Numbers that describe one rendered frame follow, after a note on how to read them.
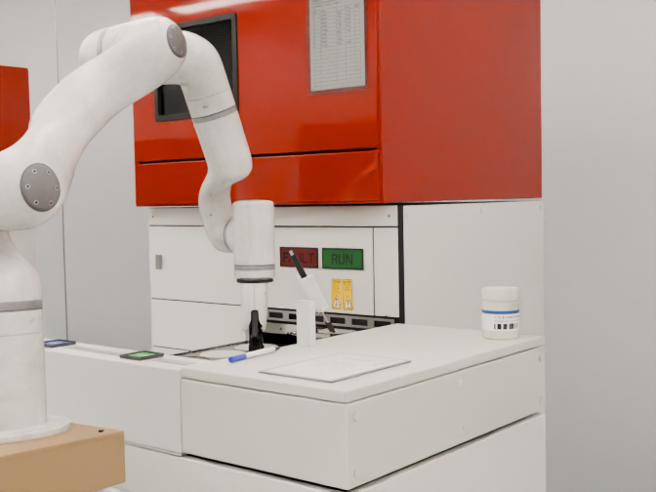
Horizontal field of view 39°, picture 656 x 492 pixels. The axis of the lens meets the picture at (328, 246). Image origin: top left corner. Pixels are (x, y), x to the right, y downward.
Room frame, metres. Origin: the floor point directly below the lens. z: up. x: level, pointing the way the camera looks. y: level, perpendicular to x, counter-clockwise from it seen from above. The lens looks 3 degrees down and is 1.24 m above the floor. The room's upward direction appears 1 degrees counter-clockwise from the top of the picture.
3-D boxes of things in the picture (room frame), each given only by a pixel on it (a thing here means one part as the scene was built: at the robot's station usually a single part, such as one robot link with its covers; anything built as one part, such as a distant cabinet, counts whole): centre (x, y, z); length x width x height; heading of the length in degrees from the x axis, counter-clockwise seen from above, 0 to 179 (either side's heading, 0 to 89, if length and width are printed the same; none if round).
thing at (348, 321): (2.16, 0.03, 0.96); 0.44 x 0.01 x 0.02; 51
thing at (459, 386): (1.66, -0.08, 0.89); 0.62 x 0.35 x 0.14; 141
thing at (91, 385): (1.74, 0.43, 0.89); 0.55 x 0.09 x 0.14; 51
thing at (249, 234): (1.91, 0.15, 1.17); 0.09 x 0.08 x 0.13; 47
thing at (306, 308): (1.74, 0.03, 1.03); 0.06 x 0.04 x 0.13; 141
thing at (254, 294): (1.91, 0.15, 1.03); 0.10 x 0.07 x 0.11; 3
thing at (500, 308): (1.78, -0.33, 1.01); 0.07 x 0.07 x 0.10
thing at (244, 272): (1.91, 0.15, 1.09); 0.09 x 0.08 x 0.03; 3
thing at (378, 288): (2.28, 0.16, 1.02); 0.82 x 0.03 x 0.40; 51
